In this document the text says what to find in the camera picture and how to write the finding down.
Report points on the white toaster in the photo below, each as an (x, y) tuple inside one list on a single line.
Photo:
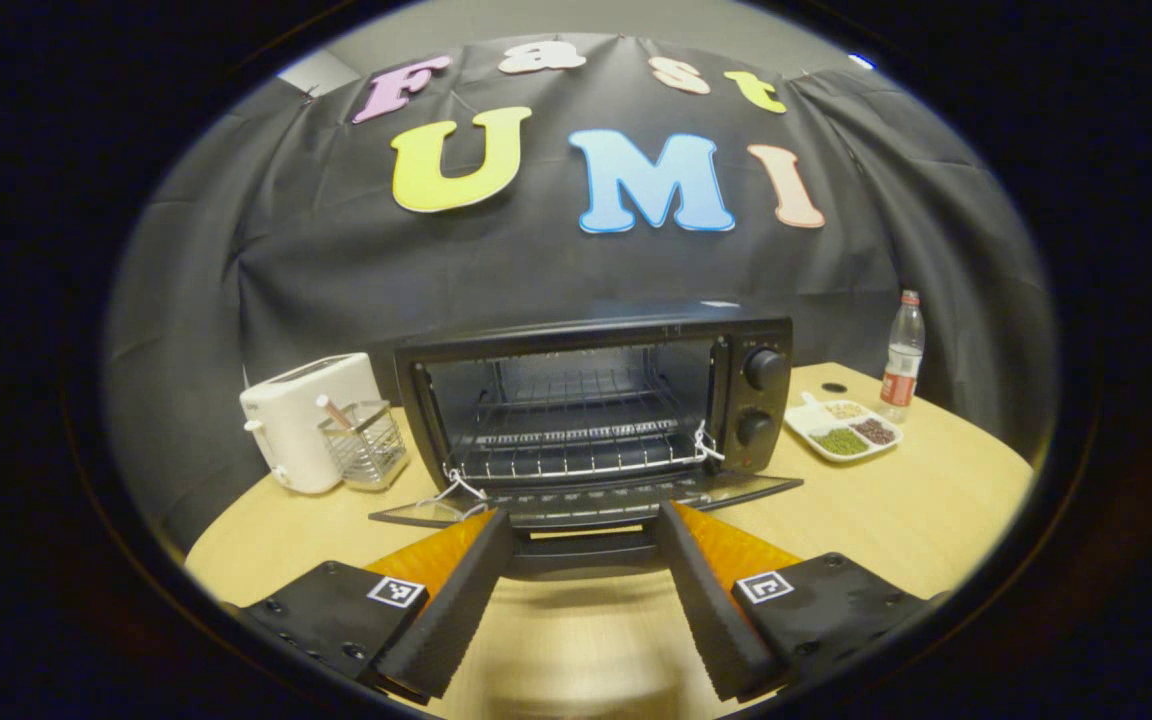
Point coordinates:
[(286, 420)]

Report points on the white divided plate with beans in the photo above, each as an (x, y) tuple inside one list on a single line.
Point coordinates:
[(811, 420)]

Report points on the pink white stick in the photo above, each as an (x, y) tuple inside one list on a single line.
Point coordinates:
[(333, 411)]

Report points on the small ceiling light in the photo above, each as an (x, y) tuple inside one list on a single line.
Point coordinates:
[(863, 61)]

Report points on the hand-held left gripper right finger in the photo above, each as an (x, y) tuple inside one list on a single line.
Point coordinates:
[(711, 610)]

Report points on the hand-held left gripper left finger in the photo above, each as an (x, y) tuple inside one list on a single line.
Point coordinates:
[(456, 610)]

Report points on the black electric oven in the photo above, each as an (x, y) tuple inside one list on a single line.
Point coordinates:
[(731, 400)]

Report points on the clear plastic bottle red label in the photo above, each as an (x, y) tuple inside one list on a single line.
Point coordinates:
[(901, 375)]

